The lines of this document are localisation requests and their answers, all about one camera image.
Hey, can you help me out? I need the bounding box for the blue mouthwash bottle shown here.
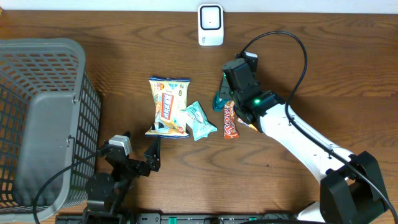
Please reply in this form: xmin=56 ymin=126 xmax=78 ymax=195
xmin=213 ymin=92 xmax=231 ymax=112

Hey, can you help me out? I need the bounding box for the yellow snack bag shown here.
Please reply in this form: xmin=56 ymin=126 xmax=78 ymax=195
xmin=145 ymin=77 xmax=190 ymax=139

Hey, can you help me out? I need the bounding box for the orange small snack packet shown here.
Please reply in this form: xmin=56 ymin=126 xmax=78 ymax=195
xmin=237 ymin=118 xmax=258 ymax=131

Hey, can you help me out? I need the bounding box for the white barcode scanner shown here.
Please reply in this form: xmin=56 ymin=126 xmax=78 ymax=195
xmin=197 ymin=4 xmax=224 ymax=46

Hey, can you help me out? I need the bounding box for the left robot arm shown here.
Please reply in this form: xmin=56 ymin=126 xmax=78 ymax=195
xmin=82 ymin=131 xmax=161 ymax=223

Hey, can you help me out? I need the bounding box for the orange chocolate bar wrapper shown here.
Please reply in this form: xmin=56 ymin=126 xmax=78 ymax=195
xmin=223 ymin=100 xmax=239 ymax=139

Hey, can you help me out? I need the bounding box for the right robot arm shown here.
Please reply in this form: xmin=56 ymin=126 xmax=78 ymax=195
xmin=218 ymin=53 xmax=389 ymax=223

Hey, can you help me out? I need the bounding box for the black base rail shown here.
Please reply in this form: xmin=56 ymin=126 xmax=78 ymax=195
xmin=55 ymin=212 xmax=299 ymax=224

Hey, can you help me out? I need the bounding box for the grey plastic basket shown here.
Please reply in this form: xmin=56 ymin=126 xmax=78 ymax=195
xmin=1 ymin=39 xmax=101 ymax=223

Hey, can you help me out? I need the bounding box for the teal small snack packet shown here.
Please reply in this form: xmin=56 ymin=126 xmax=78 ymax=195
xmin=183 ymin=101 xmax=218 ymax=141

